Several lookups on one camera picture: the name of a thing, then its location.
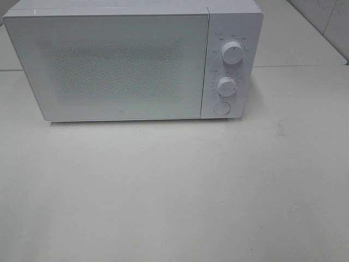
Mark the white round door button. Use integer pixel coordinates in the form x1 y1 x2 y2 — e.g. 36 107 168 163
214 102 231 115

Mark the white microwave knob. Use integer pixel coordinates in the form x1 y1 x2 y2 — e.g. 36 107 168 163
216 77 238 97
221 39 244 65

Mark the white microwave door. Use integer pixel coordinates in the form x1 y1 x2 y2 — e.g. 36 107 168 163
4 14 208 122

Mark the white microwave oven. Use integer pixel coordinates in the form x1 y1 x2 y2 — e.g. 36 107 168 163
3 6 264 122

